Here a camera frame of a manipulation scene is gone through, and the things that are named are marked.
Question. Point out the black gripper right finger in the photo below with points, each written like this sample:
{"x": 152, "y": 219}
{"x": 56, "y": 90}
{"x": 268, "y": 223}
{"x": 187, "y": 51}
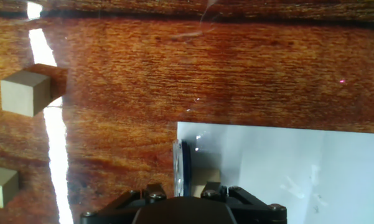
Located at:
{"x": 249, "y": 208}

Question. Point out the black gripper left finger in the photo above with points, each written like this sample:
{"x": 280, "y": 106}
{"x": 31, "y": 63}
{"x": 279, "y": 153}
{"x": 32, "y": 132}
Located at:
{"x": 118, "y": 208}

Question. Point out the wooden cube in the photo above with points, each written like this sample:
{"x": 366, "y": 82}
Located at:
{"x": 205, "y": 177}
{"x": 1, "y": 186}
{"x": 21, "y": 93}

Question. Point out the white paper sheet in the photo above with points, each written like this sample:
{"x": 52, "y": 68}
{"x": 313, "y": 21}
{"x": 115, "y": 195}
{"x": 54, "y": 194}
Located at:
{"x": 283, "y": 161}

